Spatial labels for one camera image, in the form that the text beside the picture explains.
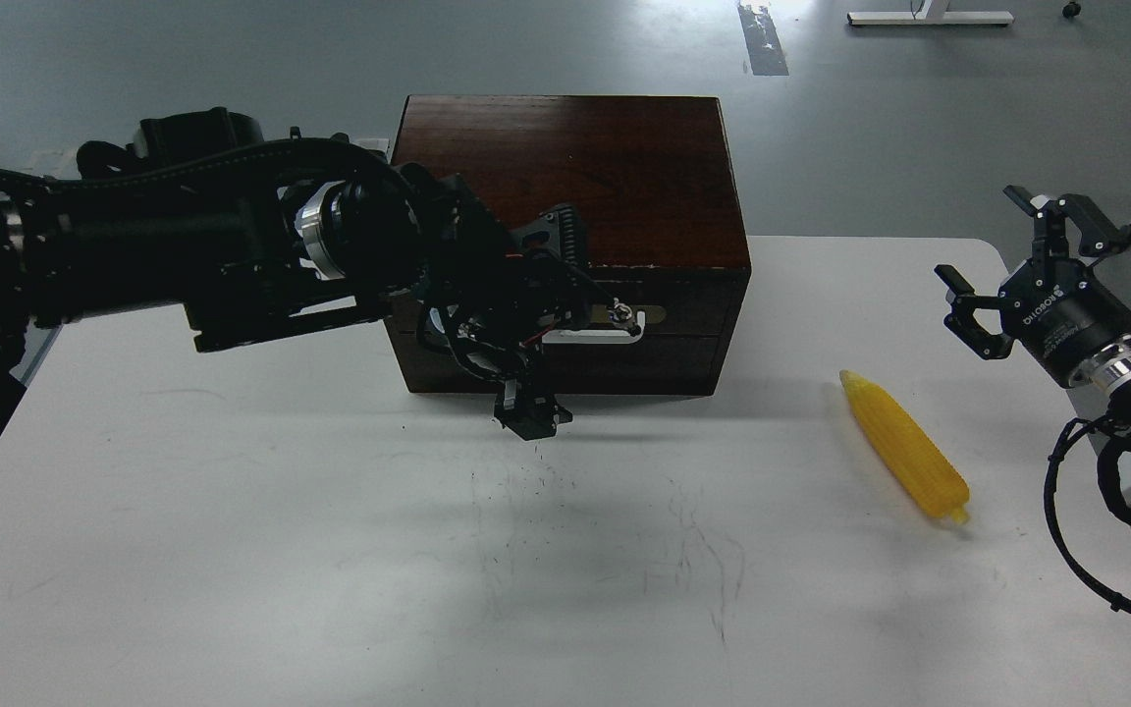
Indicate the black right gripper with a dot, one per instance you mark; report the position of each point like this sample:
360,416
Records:
1062,317

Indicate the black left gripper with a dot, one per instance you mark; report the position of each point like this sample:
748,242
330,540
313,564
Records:
388,236

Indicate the wooden drawer with white handle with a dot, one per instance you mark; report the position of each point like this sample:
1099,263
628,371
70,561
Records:
664,314

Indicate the yellow corn cob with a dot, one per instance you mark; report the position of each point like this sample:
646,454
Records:
909,454

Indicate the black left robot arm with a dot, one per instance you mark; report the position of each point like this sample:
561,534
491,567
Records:
263,240

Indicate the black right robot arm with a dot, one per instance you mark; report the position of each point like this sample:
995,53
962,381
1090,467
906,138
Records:
1109,371

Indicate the dark wooden cabinet box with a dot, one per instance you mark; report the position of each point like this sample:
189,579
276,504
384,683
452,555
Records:
652,180

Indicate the white desk foot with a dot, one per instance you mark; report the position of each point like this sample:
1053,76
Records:
929,14

